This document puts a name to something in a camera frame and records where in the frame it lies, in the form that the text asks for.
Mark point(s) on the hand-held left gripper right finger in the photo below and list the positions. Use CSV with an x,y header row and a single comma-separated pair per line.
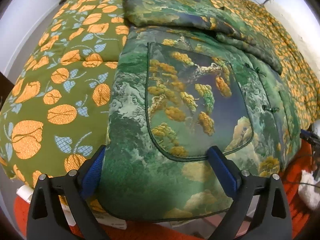
x,y
222,172

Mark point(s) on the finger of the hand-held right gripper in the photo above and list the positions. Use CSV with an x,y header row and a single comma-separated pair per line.
x,y
310,136

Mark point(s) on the green quilt with orange flowers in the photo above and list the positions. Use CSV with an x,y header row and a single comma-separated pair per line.
x,y
62,80

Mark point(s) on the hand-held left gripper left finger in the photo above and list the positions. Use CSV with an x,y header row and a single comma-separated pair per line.
x,y
91,180

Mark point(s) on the cream padded headboard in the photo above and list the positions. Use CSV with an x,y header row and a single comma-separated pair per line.
x,y
295,30

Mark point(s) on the green landscape print padded jacket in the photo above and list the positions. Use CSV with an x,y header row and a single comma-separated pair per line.
x,y
175,105

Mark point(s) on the dark wooden cabinet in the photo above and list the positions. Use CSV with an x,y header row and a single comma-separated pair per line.
x,y
4,78

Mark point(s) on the worn white bed base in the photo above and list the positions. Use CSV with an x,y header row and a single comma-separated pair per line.
x,y
25,193

